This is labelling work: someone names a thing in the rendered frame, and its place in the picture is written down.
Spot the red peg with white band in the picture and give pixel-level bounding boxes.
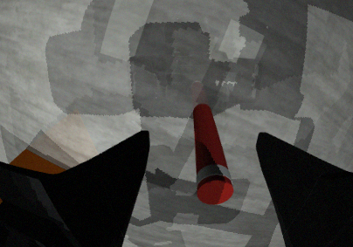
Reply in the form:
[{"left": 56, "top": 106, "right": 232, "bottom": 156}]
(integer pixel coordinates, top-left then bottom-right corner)
[{"left": 193, "top": 104, "right": 233, "bottom": 205}]

